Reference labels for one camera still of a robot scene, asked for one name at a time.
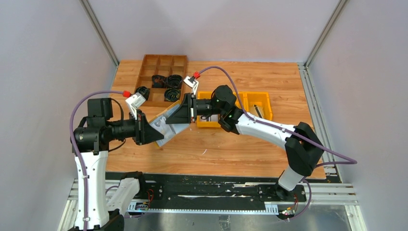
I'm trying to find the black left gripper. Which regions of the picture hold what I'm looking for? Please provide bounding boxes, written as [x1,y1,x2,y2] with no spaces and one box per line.
[108,108,165,144]

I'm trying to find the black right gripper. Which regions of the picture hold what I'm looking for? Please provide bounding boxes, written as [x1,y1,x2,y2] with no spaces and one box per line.
[166,94,224,126]

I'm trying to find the yellow leather card holder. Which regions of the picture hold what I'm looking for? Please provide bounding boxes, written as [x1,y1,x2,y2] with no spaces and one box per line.
[149,110,172,127]

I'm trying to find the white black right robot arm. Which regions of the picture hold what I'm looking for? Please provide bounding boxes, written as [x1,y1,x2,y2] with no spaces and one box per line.
[166,85,324,201]

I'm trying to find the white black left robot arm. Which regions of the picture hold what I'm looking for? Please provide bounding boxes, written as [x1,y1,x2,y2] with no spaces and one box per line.
[72,94,164,231]

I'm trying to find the beige cards in bin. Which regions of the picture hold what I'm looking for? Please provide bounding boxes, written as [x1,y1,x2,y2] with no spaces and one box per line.
[253,104,264,118]

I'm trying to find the yellow left plastic bin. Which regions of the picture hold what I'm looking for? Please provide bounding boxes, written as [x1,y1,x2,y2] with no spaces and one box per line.
[197,91,221,128]

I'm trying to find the yellow plastic bin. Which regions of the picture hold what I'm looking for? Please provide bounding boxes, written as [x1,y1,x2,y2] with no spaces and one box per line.
[197,91,221,128]
[243,91,273,120]

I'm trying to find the wooden compartment tray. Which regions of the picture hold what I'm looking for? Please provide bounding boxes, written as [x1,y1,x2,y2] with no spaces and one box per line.
[134,54,188,107]

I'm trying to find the yellow right plastic bin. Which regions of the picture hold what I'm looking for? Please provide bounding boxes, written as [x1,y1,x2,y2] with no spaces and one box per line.
[243,91,273,120]

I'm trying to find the black cable coil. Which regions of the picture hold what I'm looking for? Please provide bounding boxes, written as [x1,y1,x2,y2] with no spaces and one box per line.
[136,87,151,100]
[151,75,167,89]
[166,75,183,90]
[164,89,181,103]

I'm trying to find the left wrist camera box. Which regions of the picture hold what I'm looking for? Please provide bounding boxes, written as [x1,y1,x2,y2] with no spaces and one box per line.
[125,92,146,119]

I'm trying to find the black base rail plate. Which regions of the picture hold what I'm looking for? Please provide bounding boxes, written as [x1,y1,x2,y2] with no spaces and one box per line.
[108,172,306,214]

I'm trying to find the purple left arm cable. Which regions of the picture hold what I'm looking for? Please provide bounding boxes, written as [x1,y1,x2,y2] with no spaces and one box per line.
[69,90,132,231]

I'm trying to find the aluminium frame rail left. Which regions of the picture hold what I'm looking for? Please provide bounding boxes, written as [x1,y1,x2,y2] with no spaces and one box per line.
[79,0,120,68]

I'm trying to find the aluminium frame rail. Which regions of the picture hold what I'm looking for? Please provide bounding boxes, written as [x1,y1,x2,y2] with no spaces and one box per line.
[297,62,342,183]
[79,0,120,68]

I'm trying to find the aluminium frame rail right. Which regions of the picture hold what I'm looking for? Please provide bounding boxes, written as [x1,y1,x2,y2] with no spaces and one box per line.
[297,62,342,183]

